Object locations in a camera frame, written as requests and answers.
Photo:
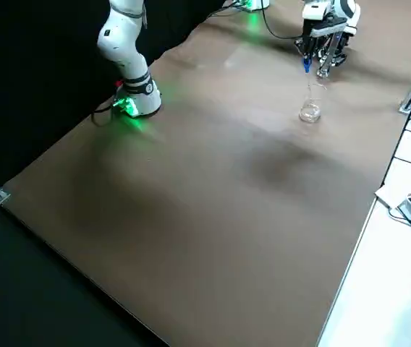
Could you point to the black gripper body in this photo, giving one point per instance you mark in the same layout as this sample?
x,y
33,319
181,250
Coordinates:
x,y
308,29
328,28

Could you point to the clear glass beaker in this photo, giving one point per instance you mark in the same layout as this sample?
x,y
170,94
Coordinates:
x,y
310,115

